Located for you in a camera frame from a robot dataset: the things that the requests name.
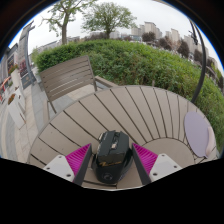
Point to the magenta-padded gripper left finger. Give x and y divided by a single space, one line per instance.
61 165

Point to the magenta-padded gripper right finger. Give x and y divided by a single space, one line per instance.
163 164

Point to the black computer mouse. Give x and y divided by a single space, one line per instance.
112 156

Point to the lilac mouse pad with wrist rest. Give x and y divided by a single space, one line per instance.
196 131

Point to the white flower planter box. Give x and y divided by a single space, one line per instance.
16 111

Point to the grey slatted outdoor chair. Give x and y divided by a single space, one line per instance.
66 75

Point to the green hedge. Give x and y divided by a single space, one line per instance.
143 63

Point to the dark curved umbrella pole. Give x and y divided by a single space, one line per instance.
202 63

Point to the grey sign pillar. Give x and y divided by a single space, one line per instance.
25 55

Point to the group of beige apartment buildings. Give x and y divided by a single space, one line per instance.
150 28

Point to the sparse-leaved tree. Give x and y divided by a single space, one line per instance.
64 28

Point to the round-crowned green tree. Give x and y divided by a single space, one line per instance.
108 16

